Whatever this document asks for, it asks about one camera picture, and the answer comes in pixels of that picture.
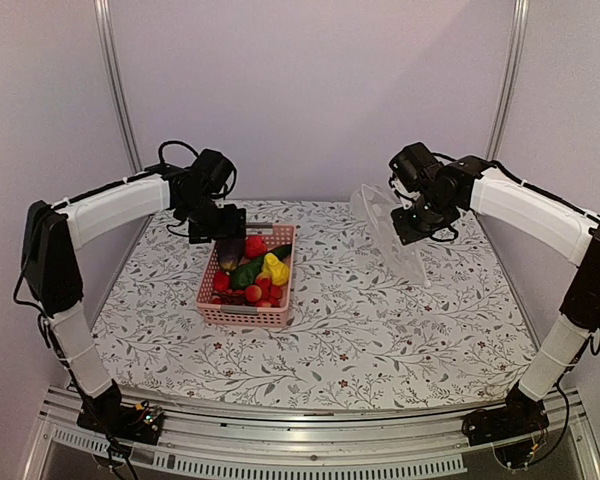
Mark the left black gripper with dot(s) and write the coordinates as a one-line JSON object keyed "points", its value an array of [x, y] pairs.
{"points": [[234, 226]]}

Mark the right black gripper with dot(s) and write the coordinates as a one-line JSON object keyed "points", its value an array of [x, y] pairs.
{"points": [[407, 233]]}

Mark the purple toy eggplant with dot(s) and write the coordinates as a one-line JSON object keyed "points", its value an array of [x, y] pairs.
{"points": [[230, 253]]}

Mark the clear dotted zip bag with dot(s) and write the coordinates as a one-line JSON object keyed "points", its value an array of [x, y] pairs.
{"points": [[372, 205]]}

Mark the green toy vegetable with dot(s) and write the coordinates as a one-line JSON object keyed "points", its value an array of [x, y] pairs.
{"points": [[245, 274]]}

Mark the pink plastic basket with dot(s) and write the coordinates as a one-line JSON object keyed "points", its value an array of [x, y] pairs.
{"points": [[231, 307]]}

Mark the green toy cucumber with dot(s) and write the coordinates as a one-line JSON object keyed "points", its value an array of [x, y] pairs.
{"points": [[281, 252]]}

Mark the yellow toy pear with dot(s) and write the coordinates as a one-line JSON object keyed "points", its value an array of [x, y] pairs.
{"points": [[278, 271]]}

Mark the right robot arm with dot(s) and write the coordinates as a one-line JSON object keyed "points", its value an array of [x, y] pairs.
{"points": [[435, 193]]}

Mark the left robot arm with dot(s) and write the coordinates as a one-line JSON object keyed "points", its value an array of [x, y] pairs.
{"points": [[56, 233]]}

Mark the red lychee toy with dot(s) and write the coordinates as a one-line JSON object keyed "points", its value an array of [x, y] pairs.
{"points": [[221, 281]]}

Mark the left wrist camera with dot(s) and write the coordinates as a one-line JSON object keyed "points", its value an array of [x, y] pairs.
{"points": [[215, 168]]}

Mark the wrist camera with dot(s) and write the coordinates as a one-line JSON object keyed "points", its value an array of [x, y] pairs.
{"points": [[215, 168], [415, 167]]}

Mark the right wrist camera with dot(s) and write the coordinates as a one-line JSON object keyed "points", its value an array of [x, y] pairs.
{"points": [[415, 167]]}

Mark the right aluminium post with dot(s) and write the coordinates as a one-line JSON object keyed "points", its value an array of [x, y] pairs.
{"points": [[512, 66]]}

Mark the aluminium post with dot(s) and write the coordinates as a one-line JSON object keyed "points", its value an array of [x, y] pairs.
{"points": [[113, 72], [512, 66]]}

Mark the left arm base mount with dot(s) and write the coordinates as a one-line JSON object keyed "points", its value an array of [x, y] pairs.
{"points": [[107, 415]]}

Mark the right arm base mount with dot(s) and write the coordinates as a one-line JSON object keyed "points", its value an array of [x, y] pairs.
{"points": [[518, 416]]}

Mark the aluminium front rail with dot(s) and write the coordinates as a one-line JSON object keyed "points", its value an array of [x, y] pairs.
{"points": [[204, 439]]}

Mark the left aluminium post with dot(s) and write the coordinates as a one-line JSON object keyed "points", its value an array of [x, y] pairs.
{"points": [[113, 72]]}

